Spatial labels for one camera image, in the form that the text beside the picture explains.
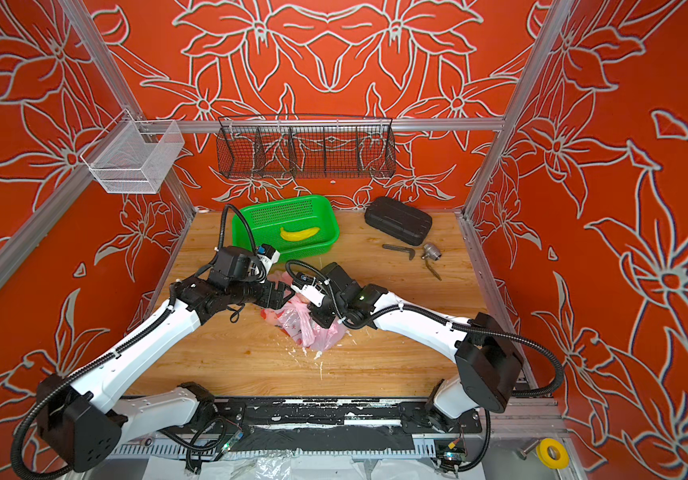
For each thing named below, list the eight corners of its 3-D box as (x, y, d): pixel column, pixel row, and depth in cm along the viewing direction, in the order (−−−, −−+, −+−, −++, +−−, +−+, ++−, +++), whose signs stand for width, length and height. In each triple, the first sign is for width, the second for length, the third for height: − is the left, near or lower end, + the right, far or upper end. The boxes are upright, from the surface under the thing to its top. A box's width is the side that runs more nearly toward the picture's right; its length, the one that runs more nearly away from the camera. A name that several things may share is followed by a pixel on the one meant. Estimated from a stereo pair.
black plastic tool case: (358, 220, 117) (359, 211, 113) (378, 200, 125) (379, 191, 121) (417, 249, 107) (419, 241, 104) (433, 225, 115) (436, 217, 111)
